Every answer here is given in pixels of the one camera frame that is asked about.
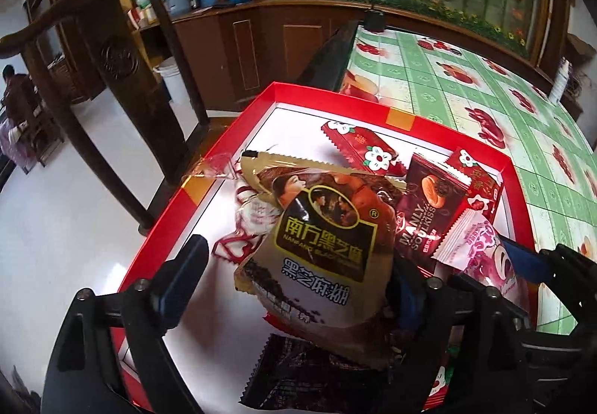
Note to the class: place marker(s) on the red flower print packet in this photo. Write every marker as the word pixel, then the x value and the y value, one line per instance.
pixel 438 390

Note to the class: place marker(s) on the red gift box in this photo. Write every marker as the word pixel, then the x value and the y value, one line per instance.
pixel 298 92

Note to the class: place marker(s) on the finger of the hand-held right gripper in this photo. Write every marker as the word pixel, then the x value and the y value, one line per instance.
pixel 527 262
pixel 559 344

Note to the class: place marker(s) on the white green bottle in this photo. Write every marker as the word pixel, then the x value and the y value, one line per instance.
pixel 142 8

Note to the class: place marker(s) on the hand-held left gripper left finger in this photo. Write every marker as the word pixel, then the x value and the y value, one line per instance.
pixel 179 283

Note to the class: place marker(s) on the pink snack packet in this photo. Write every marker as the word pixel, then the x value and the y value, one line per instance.
pixel 471 251

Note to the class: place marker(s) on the wooden cabinet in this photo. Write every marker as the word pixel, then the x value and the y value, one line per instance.
pixel 242 50

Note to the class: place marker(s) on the green fruit-print tablecloth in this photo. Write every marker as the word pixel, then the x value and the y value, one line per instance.
pixel 419 73

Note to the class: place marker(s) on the black snack packet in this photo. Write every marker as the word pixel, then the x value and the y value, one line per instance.
pixel 298 376

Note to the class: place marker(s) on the wooden chair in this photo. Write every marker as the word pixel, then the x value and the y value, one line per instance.
pixel 116 64

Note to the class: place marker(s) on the small black object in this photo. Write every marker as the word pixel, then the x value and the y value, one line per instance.
pixel 374 21

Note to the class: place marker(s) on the gold sesame paste packet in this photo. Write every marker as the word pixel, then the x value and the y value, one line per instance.
pixel 322 246

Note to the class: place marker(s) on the small red flower packet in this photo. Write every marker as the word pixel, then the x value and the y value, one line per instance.
pixel 480 190

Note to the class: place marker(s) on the red white candy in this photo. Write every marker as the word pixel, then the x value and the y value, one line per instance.
pixel 231 248
pixel 254 216

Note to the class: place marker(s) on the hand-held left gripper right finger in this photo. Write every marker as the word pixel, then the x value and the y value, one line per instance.
pixel 408 306

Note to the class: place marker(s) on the dark maroon snack packet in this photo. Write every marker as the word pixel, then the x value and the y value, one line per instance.
pixel 427 218

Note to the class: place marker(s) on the white spray bottle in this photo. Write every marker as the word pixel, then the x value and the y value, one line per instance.
pixel 559 80

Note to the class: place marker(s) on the clear plastic wrapper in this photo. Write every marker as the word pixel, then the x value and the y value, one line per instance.
pixel 212 167

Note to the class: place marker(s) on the red packet with white flowers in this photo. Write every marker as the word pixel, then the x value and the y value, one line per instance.
pixel 359 146

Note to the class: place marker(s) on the white plastic bucket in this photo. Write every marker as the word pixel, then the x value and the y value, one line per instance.
pixel 171 80

